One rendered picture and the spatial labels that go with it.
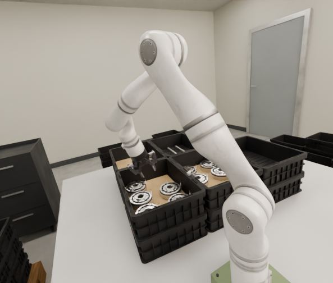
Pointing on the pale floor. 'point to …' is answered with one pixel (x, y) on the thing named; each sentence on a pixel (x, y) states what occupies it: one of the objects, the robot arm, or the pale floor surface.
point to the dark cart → (19, 186)
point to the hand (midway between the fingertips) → (147, 171)
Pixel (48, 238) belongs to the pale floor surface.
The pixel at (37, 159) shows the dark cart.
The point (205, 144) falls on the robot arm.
